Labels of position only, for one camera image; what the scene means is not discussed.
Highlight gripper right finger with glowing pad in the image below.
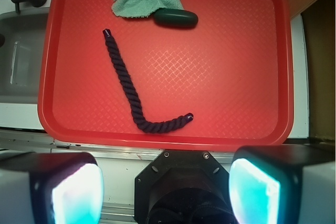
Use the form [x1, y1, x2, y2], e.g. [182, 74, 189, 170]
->
[229, 145, 335, 223]

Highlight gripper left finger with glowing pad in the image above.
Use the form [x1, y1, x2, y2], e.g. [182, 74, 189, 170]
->
[1, 152, 104, 223]

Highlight red plastic tray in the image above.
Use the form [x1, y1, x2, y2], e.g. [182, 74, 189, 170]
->
[38, 0, 293, 152]

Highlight grey sink basin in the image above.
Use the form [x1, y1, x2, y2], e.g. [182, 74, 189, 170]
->
[1, 8, 49, 104]

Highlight dark green oval object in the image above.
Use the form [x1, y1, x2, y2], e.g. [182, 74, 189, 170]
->
[153, 8, 198, 28]

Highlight black octagonal mount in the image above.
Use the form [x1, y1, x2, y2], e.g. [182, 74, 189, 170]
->
[134, 150, 237, 223]

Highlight dark purple twisted rope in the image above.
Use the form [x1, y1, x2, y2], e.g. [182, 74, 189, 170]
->
[102, 28, 194, 134]

